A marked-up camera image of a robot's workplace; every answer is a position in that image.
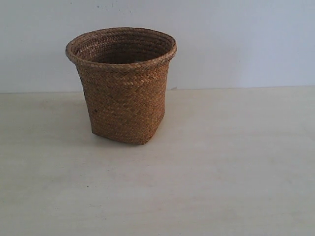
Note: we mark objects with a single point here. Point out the brown woven wicker basket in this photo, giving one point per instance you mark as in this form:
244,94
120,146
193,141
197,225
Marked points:
123,73

